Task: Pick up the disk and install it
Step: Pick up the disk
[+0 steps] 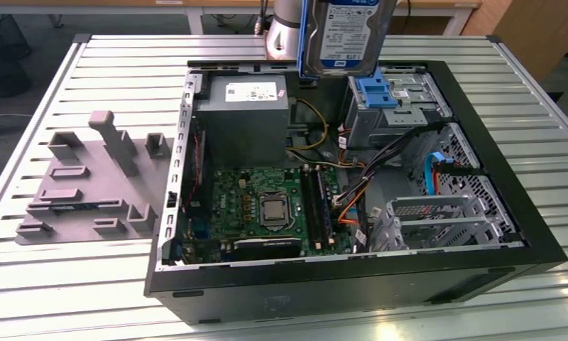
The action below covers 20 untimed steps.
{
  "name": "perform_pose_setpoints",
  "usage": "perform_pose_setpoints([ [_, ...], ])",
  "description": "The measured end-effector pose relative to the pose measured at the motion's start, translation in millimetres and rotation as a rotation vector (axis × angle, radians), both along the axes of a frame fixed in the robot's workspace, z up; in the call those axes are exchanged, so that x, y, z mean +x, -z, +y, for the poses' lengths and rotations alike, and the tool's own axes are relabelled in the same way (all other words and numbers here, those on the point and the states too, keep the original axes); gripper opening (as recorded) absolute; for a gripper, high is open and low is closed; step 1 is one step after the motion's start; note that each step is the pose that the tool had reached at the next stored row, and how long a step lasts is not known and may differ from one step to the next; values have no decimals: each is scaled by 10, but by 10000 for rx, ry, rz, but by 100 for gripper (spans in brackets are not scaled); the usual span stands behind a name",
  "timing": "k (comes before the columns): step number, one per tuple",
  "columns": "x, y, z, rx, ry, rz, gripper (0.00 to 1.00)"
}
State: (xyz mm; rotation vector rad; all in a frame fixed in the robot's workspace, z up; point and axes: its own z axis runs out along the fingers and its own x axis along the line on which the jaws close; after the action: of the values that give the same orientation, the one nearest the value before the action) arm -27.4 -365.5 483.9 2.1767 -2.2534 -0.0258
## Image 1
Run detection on blue wire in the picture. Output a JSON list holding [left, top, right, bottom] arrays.
[[424, 151, 456, 196]]

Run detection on hard disk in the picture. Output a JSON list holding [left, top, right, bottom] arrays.
[[295, 0, 396, 79]]

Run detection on grey metal disk bay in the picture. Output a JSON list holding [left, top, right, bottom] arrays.
[[385, 193, 520, 249]]

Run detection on green motherboard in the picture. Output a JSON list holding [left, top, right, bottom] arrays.
[[178, 165, 356, 266]]

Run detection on silver CPU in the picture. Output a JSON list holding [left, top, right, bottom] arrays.
[[262, 200, 289, 220]]

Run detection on black RAM stick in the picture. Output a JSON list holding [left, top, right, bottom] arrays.
[[313, 166, 336, 247]]

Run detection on grey power supply unit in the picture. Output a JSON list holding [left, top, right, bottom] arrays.
[[195, 73, 291, 170]]

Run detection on black graphics card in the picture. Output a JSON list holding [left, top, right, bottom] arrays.
[[230, 237, 303, 260]]

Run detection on blue plastic drive latch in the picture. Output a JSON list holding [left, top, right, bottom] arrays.
[[354, 75, 400, 109]]

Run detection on grey metal drive cage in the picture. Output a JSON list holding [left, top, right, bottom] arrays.
[[344, 69, 453, 150]]

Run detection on black PC case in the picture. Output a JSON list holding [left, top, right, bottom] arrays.
[[142, 59, 568, 325]]

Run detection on grey plastic parts rack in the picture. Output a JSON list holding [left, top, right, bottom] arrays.
[[15, 109, 175, 247]]

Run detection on spare RAM stick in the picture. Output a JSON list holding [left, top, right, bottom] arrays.
[[50, 202, 99, 211]]

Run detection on wooden desk white legs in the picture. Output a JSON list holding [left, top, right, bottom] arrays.
[[0, 0, 484, 36]]

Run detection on wooden cabinet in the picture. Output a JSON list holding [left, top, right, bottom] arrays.
[[462, 0, 568, 82]]

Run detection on black mesh waste bin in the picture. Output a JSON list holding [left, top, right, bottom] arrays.
[[0, 13, 33, 99]]

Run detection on yellow wire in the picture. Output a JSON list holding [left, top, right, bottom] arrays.
[[285, 98, 330, 153]]

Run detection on orange wire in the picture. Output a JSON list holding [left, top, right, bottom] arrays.
[[336, 198, 361, 225]]

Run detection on black cable bundle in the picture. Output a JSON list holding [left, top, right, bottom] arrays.
[[352, 122, 450, 253]]

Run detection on thin red wire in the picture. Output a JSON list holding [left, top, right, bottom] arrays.
[[432, 165, 449, 195]]

